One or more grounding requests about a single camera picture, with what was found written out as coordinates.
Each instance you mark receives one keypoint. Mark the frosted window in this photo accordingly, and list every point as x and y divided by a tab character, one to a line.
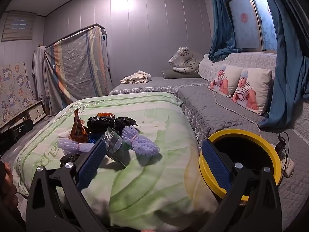
243	29

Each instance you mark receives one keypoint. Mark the grey bolster pillow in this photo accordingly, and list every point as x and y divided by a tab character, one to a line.
173	75

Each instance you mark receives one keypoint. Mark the white tiger plush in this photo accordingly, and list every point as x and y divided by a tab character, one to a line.
185	61

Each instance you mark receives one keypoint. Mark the white tissue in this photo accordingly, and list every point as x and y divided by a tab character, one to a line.
64	134

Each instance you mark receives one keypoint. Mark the blue plastic bag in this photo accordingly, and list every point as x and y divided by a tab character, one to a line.
93	139

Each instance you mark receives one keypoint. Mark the crumpled cream cloth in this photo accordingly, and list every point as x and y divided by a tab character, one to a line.
136	78

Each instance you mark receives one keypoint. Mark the green floral blanket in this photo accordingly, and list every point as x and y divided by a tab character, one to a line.
144	174

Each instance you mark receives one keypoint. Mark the person's left hand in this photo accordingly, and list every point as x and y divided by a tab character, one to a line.
8	183

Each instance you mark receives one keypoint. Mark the white hanging cloth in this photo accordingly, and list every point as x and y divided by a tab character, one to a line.
38	70

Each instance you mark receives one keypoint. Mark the blue curtain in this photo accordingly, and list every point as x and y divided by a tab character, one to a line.
287	65
221	24

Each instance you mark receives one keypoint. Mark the white power strip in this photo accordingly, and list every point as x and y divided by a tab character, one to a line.
288	165

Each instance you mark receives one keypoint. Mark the baby print pillow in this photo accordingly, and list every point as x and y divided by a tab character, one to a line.
251	91
225	82

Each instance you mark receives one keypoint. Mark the purple foam fruit net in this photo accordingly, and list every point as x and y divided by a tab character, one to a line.
72	146
140	142

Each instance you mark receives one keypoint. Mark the orange plastic piece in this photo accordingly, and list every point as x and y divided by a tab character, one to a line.
105	115

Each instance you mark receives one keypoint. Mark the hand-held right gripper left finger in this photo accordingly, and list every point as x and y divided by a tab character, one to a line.
93	164

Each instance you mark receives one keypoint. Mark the striped grey sheet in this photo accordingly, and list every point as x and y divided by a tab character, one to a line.
77	65

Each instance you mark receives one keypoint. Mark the black charger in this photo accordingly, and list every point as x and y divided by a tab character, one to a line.
280	146

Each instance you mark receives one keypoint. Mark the yellow rimmed black trash bin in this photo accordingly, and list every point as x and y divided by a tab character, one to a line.
243	132

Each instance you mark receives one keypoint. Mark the cartoon print mat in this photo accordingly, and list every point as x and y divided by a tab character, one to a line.
14	89

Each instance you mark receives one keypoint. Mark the window blind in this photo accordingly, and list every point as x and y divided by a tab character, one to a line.
19	26

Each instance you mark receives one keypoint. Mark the orange snack wrapper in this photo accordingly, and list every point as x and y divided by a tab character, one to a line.
78	130

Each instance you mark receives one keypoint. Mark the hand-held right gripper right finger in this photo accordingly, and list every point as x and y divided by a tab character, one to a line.
214	164

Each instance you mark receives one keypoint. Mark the black plastic bag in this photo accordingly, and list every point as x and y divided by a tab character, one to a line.
68	159
99	124
125	123

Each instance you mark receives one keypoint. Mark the grey quilted cover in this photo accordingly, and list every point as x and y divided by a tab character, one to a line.
217	116

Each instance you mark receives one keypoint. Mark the white low cabinet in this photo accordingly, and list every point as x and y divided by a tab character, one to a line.
37	112

